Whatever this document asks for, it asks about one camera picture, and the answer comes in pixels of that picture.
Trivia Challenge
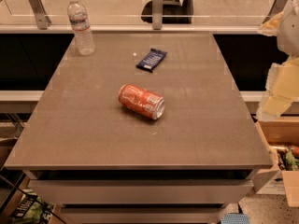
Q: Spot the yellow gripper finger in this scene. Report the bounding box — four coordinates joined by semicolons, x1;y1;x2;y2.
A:
256;58;299;121
258;12;283;36

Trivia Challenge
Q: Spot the red coke can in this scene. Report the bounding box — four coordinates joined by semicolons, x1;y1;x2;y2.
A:
118;84;165;120

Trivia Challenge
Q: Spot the cardboard box with items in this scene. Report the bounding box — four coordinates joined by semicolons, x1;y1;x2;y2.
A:
253;117;299;207

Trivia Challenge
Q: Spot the black office chair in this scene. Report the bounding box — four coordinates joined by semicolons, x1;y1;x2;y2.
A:
141;0;193;24

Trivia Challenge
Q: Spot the blue snack bar wrapper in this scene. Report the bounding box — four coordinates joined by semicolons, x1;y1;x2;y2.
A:
135;49;167;73

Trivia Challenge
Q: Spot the grey drawer cabinet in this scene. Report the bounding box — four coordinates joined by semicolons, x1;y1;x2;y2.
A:
6;32;272;224

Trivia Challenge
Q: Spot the blue perforated object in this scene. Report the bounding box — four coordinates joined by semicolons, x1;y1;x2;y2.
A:
221;214;250;224

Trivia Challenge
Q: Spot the clear plastic water bottle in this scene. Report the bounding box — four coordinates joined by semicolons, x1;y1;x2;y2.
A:
67;0;95;56

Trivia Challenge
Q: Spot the green and black snack bag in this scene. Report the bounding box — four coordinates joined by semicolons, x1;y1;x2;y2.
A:
11;194;54;224

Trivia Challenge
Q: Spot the right metal railing bracket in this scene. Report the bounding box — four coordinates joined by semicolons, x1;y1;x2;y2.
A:
263;0;292;22

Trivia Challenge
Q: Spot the metal railing bracket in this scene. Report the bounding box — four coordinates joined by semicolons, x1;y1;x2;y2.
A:
263;0;292;22
152;0;163;30
28;0;51;30

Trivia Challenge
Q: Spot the middle metal railing bracket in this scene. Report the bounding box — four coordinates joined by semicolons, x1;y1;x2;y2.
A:
152;0;163;30

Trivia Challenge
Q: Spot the left metal railing bracket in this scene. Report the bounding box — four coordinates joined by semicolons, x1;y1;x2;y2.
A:
28;0;51;30

